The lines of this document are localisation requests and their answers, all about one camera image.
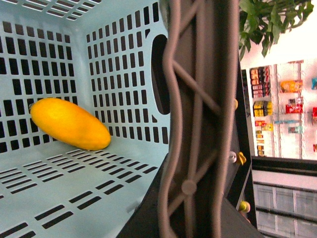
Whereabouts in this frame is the light blue plastic basket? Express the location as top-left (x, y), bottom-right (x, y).
top-left (0, 0), bottom-right (170, 238)

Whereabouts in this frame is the yellow mango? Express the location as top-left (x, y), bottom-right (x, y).
top-left (30, 98), bottom-right (111, 150)

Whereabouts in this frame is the yellow green starfruit right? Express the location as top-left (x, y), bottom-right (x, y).
top-left (236, 152), bottom-right (247, 166)

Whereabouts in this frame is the green apple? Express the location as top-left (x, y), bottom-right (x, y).
top-left (238, 200), bottom-right (251, 213)

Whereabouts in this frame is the store shelf with bottles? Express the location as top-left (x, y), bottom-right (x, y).
top-left (247, 59), bottom-right (317, 160)

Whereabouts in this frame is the green potted plant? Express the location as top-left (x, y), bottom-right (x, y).
top-left (239, 0), bottom-right (315, 60)

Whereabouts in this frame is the glass door fridge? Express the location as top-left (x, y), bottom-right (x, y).
top-left (253, 170), bottom-right (317, 238)

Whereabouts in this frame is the black metal rack post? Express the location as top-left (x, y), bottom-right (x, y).
top-left (225, 64), bottom-right (258, 229)

